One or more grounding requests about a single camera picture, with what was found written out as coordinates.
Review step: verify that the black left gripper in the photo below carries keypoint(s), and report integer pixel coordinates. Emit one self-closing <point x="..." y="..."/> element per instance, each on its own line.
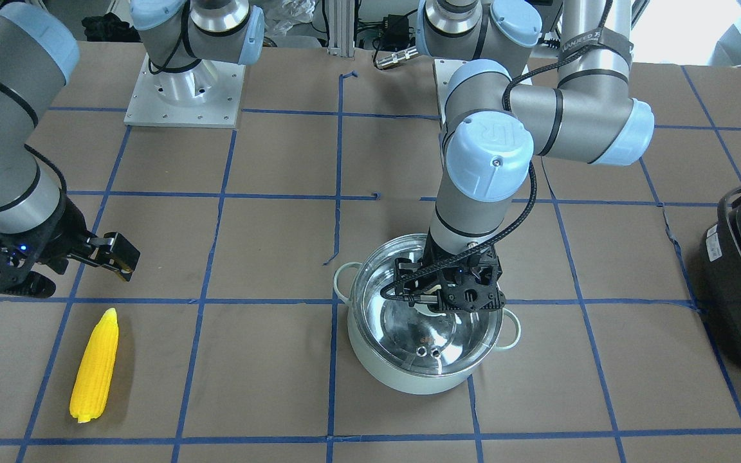
<point x="433" y="253"/>

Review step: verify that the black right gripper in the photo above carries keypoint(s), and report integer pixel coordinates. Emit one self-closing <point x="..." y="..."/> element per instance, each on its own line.
<point x="62" y="239"/>

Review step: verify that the yellow corn cob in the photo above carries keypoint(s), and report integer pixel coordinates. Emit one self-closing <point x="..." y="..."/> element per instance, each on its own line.
<point x="93" y="382"/>

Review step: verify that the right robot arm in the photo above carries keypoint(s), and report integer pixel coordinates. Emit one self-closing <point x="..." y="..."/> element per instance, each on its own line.
<point x="39" y="224"/>

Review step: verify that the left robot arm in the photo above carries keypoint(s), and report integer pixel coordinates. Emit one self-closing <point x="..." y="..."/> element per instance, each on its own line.
<point x="498" y="116"/>

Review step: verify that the pale green electric pot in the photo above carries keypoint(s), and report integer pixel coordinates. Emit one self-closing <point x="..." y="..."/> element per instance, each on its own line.
<point x="425" y="321"/>

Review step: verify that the aluminium frame post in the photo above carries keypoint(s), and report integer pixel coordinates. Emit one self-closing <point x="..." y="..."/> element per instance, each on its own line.
<point x="341" y="27"/>

